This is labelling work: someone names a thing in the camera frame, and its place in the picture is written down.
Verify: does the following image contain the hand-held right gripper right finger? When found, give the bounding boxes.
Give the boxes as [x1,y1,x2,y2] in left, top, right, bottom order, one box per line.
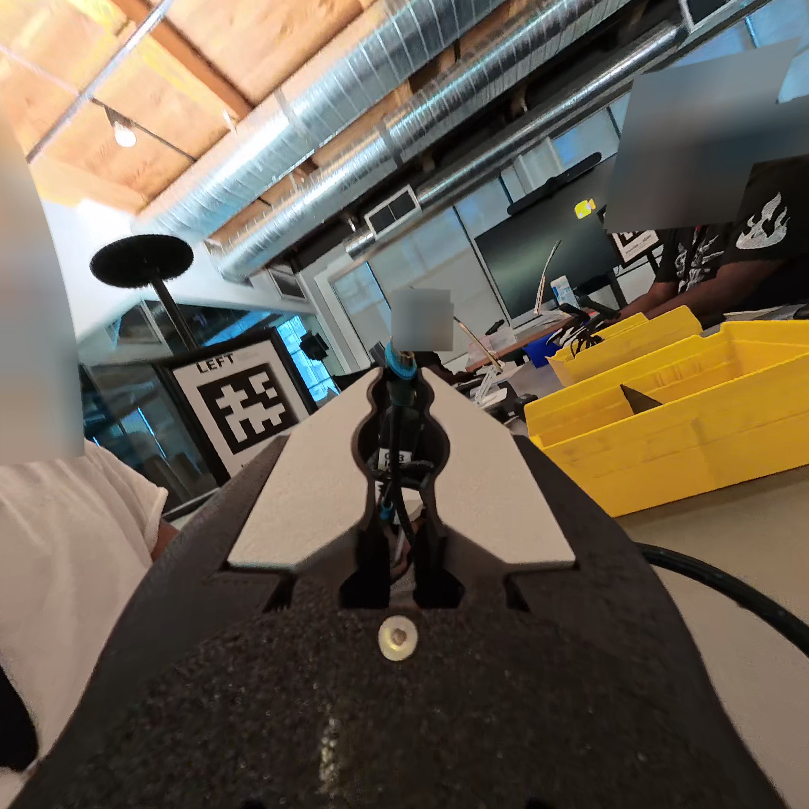
[412,367,577,609]

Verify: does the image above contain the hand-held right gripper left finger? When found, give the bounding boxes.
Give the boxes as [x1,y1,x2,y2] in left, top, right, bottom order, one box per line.
[226,367,396,609]

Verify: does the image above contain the braided black hdmi cable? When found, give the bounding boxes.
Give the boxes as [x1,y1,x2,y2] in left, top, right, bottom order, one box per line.
[370,341,443,579]

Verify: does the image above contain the yellow plastic bin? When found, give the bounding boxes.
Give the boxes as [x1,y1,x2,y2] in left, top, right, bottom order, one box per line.
[546,305,704,386]

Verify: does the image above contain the yellow bin with black divider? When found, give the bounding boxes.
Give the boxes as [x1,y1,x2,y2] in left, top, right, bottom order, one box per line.
[523,321,809,518]

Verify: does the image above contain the black cable with silver plug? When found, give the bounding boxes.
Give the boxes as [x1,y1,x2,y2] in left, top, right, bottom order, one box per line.
[637,542,809,659]

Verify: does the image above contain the black floor lamp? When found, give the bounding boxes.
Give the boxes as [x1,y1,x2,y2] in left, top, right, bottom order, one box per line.
[90,234,204,355]

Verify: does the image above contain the black monitor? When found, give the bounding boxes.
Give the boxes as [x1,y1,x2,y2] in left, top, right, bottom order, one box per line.
[473,199,627,323]

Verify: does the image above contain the printed tag sheet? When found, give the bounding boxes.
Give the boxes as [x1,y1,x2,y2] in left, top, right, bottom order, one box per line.
[614,229,659,269]

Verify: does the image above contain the ceiling spot lamp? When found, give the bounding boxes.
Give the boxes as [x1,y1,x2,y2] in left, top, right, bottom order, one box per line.
[104,107,140,149]

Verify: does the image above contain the black video bar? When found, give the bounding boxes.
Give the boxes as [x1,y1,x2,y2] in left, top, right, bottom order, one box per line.
[507,152,603,217]

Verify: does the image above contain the smooth silver ceiling pipe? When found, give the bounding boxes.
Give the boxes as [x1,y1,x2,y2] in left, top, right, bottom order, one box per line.
[344,19,690,261]

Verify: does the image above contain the silver spiral air duct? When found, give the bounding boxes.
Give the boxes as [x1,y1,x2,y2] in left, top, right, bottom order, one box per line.
[212,82,538,282]
[129,0,633,244]

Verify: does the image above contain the white duct vent grille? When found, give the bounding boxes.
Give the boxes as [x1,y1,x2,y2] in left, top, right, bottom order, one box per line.
[363,185,422,241]

